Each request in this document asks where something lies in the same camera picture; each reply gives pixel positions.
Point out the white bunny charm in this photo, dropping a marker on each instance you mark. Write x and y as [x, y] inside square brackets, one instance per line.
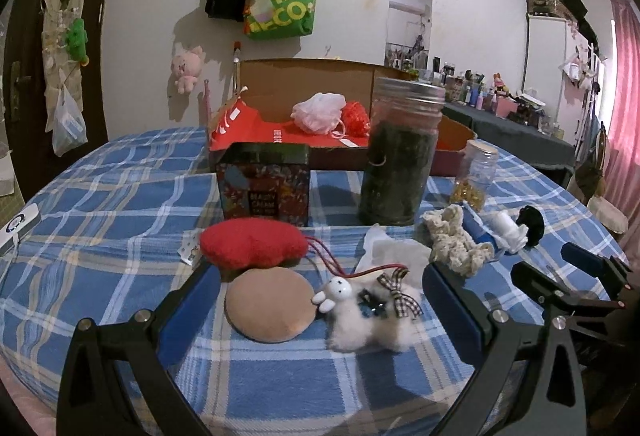
[332, 293]

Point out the white roll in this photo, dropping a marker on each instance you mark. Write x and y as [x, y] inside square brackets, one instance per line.
[507, 228]

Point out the cream cushion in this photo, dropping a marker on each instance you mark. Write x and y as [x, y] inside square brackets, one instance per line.
[607, 213]

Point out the large glass jar dark contents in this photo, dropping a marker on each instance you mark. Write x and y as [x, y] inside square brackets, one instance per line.
[395, 166]

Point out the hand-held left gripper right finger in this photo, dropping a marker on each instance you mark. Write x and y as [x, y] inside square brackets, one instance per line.
[450, 308]

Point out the red mesh bath pouf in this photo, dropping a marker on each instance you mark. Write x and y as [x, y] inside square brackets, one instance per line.
[356, 118]

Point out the dark storage bag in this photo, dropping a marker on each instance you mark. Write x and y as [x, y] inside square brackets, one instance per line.
[552, 1]

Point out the group of cosmetic bottles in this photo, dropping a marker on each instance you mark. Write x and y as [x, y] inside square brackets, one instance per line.
[475, 91]

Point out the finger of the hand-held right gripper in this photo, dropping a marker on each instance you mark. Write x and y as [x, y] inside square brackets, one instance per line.
[535, 283]
[582, 257]

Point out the tan round powder puff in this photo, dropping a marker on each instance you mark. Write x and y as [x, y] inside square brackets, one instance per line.
[270, 306]

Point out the dark covered side table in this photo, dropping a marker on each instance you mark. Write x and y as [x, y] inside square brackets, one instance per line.
[515, 141]

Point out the white wardrobe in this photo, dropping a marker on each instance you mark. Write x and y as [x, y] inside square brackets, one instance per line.
[547, 61]

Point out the blue and white sponge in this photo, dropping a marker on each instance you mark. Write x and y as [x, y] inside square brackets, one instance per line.
[482, 233]

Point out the small jar yellow contents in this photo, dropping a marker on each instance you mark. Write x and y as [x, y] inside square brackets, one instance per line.
[475, 176]

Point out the dark wooden door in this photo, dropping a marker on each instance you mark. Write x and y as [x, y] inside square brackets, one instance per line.
[100, 66]

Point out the colourful printed box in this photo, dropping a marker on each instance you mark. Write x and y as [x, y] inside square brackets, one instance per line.
[265, 191]

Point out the white electronic device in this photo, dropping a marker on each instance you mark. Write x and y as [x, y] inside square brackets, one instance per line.
[17, 226]

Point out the white mesh bath pouf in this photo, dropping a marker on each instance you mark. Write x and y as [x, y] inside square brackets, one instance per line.
[317, 113]

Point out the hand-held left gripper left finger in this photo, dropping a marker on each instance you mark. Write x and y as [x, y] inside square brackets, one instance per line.
[200, 288]

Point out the cream crochet scrunchie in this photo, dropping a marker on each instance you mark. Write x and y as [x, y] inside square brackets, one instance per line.
[455, 241]

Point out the clear plastic bag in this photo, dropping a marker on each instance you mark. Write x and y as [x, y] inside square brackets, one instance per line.
[69, 121]

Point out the wall mirror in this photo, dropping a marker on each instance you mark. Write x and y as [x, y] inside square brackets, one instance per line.
[407, 11]

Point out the cream hanging organiser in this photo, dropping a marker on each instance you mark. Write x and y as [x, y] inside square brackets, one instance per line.
[55, 36]

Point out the pink plush toy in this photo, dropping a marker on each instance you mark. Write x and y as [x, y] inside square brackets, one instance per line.
[186, 66]

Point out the white tissue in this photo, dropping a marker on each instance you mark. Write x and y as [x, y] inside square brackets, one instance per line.
[395, 251]

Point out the pink curtain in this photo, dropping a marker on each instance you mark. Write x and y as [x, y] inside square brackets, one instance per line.
[622, 91]

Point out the green plush toy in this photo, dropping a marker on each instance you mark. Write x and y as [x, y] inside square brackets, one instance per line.
[77, 38]

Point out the small paper tag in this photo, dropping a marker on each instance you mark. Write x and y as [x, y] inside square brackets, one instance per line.
[189, 248]

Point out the cardboard box with red lining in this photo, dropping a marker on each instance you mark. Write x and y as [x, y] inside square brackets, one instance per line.
[310, 76]

